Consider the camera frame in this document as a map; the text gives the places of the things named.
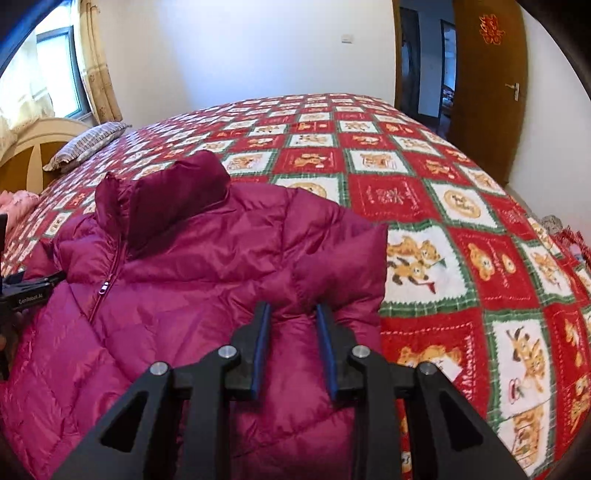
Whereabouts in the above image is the magenta puffer jacket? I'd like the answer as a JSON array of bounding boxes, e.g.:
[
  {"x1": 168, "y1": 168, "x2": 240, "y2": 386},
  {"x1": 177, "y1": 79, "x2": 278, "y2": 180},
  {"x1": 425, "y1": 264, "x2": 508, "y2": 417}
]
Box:
[{"x1": 1, "y1": 151, "x2": 387, "y2": 479}]

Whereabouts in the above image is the clothes pile on floor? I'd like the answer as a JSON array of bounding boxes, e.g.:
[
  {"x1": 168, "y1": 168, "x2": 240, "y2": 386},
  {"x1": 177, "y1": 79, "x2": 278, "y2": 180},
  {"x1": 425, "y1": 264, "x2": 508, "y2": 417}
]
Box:
[{"x1": 541, "y1": 215, "x2": 590, "y2": 267}]

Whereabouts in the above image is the pink folded blanket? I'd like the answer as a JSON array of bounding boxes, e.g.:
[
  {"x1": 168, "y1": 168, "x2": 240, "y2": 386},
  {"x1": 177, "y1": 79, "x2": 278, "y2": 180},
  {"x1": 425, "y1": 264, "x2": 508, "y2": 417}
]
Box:
[{"x1": 0, "y1": 190, "x2": 40, "y2": 231}]

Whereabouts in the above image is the cream wooden headboard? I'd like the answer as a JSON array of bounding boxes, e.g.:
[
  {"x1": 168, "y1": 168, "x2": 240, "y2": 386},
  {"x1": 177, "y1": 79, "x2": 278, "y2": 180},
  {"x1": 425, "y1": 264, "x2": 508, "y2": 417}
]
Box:
[{"x1": 0, "y1": 118, "x2": 90, "y2": 194}]

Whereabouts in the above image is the grey plaid pillow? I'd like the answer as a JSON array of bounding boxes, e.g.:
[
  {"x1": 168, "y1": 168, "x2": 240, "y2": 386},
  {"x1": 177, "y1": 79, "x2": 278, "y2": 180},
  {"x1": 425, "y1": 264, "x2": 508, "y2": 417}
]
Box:
[{"x1": 43, "y1": 122, "x2": 129, "y2": 174}]

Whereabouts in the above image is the red checkered bedspread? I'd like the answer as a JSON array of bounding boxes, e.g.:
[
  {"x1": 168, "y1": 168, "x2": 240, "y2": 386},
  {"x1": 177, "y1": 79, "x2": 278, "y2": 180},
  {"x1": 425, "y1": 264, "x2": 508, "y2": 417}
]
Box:
[{"x1": 4, "y1": 94, "x2": 590, "y2": 479}]

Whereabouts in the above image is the right beige curtain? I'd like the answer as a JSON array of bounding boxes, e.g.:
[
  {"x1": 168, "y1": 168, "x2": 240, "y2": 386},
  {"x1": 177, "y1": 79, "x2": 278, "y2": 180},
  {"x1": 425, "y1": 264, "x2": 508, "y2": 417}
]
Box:
[{"x1": 75, "y1": 1, "x2": 122, "y2": 124}]

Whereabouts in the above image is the brown wooden door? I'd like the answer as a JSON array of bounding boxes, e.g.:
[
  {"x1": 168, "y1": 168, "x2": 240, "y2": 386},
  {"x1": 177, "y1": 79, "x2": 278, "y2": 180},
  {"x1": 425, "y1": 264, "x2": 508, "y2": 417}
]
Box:
[{"x1": 448, "y1": 0, "x2": 528, "y2": 186}]

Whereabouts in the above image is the red double happiness decoration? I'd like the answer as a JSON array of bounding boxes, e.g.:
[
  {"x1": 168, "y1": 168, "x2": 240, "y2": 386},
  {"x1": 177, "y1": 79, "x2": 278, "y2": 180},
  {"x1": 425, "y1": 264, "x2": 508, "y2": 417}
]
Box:
[{"x1": 479, "y1": 14, "x2": 505, "y2": 46}]

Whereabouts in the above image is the window with dark frame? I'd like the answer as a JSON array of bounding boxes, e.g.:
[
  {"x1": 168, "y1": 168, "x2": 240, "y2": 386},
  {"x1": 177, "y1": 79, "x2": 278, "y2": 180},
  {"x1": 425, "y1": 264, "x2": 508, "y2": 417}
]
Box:
[{"x1": 35, "y1": 26, "x2": 90, "y2": 119}]

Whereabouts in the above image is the metal door handle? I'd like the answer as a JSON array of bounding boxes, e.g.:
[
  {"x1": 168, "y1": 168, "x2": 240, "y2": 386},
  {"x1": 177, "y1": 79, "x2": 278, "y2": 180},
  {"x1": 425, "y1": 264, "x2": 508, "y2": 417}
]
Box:
[{"x1": 505, "y1": 82, "x2": 521, "y2": 102}]

